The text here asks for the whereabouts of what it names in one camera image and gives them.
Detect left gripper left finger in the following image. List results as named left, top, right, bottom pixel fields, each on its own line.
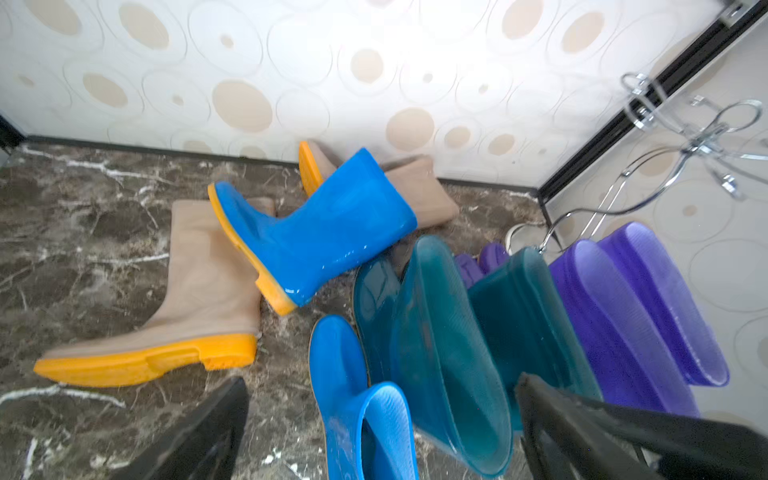
left=112, top=377, right=249, bottom=479

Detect blue boot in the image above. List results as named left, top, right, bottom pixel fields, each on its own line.
left=208, top=148, right=417, bottom=316
left=308, top=315, right=419, bottom=479

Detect purple boot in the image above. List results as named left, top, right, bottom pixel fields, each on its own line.
left=454, top=240, right=699, bottom=417
left=597, top=222, right=730, bottom=387

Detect teal boot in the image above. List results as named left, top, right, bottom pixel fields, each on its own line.
left=353, top=235, right=513, bottom=478
left=468, top=247, right=602, bottom=433

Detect beige boot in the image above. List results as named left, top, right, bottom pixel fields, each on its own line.
left=34, top=200, right=261, bottom=388
left=298, top=141, right=460, bottom=229

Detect chrome wire stand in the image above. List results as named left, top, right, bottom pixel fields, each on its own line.
left=502, top=72, right=767, bottom=255

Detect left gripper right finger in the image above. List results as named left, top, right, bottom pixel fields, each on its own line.
left=515, top=373, right=767, bottom=479

